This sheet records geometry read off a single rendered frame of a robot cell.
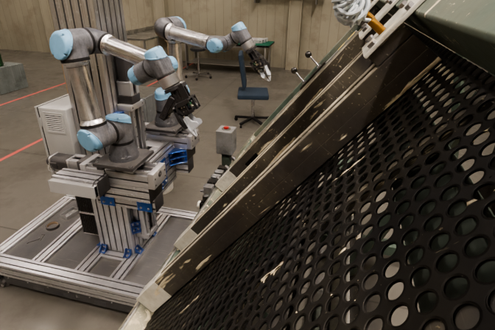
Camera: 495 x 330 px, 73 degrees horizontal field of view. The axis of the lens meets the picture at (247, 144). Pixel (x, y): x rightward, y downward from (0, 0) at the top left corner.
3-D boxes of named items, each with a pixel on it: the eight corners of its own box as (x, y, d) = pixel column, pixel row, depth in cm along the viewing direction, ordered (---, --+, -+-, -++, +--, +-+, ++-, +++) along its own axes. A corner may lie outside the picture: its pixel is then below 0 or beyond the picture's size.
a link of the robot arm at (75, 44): (121, 144, 164) (91, 26, 144) (96, 156, 152) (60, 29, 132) (104, 141, 170) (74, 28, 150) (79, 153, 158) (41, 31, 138)
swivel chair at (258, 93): (275, 119, 526) (278, 52, 483) (264, 132, 478) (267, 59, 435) (239, 114, 544) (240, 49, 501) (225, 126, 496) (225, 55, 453)
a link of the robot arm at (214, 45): (144, 16, 190) (219, 37, 175) (158, 15, 199) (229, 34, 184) (144, 37, 196) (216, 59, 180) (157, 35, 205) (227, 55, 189)
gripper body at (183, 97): (194, 113, 126) (178, 84, 123) (176, 121, 129) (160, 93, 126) (202, 107, 133) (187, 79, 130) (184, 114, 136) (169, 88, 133)
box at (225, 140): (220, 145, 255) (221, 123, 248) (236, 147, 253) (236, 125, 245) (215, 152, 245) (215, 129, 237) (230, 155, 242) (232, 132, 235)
